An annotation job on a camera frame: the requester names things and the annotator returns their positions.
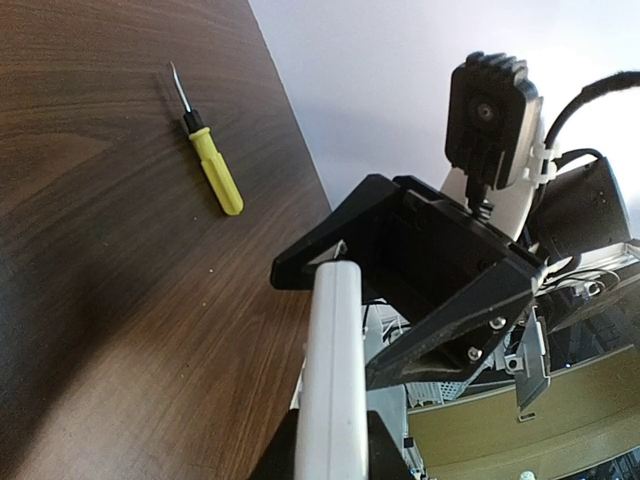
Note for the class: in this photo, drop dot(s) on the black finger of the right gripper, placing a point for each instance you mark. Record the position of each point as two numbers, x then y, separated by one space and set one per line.
452 342
374 196

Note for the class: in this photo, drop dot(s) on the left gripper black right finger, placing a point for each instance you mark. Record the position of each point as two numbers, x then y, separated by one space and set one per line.
385 460

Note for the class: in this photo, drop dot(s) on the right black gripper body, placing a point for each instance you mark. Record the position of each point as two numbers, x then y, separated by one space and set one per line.
430 248

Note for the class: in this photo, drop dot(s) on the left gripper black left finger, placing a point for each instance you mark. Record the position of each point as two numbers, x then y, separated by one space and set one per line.
277 460

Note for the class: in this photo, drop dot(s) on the white remote control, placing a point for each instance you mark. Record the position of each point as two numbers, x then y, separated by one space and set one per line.
332 434

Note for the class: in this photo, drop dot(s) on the yellow handled screwdriver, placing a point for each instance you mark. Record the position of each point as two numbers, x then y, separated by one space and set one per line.
211 160

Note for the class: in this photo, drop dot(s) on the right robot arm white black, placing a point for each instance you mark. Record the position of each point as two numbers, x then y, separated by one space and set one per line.
581 211

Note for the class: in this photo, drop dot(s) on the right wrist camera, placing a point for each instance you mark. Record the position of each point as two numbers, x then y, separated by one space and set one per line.
494 109

